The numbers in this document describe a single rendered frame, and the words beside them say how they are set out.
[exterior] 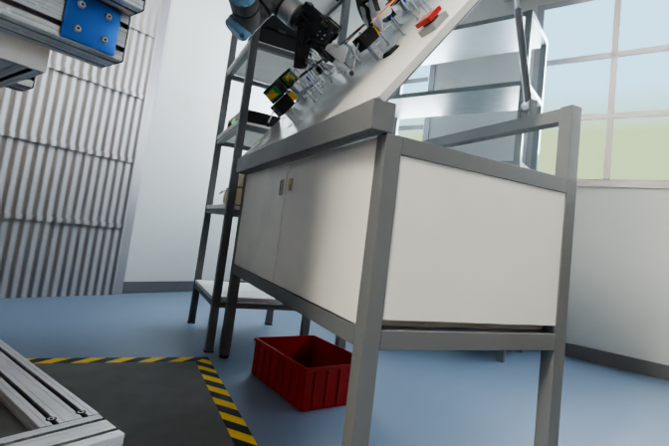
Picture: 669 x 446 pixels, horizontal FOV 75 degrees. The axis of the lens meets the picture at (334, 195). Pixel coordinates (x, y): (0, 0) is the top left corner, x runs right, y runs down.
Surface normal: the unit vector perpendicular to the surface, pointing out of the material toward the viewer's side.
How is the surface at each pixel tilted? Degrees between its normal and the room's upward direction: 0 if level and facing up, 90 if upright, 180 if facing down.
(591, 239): 90
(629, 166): 90
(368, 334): 90
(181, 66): 90
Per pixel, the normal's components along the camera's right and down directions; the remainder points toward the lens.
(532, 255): 0.44, -0.03
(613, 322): -0.59, -0.15
